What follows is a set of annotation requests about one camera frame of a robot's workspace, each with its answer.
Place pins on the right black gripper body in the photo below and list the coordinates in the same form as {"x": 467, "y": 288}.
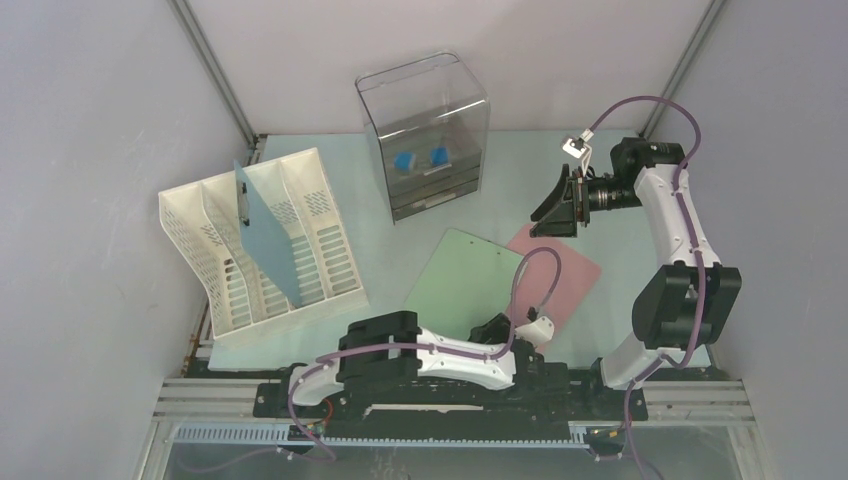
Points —
{"x": 582, "y": 194}

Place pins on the green clipboard sheet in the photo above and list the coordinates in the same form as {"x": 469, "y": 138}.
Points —
{"x": 466, "y": 282}

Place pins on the blue eraser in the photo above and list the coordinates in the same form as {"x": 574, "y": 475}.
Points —
{"x": 404, "y": 162}
{"x": 439, "y": 157}

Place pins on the clear plastic drawer box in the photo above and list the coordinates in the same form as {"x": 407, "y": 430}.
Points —
{"x": 434, "y": 101}

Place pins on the blue clipboard sheet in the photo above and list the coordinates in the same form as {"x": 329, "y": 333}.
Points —
{"x": 268, "y": 243}

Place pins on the metal clipboard clip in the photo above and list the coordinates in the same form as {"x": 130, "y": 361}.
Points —
{"x": 242, "y": 203}

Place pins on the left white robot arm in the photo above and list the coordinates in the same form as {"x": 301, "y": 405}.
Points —
{"x": 394, "y": 348}

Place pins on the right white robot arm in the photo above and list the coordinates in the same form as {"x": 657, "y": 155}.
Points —
{"x": 688, "y": 300}

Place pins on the pink clipboard sheet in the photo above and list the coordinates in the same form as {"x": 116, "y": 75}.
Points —
{"x": 577, "y": 277}

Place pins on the white plastic file rack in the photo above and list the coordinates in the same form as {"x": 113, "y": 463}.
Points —
{"x": 201, "y": 220}

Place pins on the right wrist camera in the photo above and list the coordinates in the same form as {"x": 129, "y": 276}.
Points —
{"x": 580, "y": 149}

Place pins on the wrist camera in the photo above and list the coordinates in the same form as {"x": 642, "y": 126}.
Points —
{"x": 580, "y": 149}
{"x": 538, "y": 332}

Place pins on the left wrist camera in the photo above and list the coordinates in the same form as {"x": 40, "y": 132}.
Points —
{"x": 538, "y": 332}

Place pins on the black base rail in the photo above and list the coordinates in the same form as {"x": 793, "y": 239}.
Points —
{"x": 546, "y": 406}

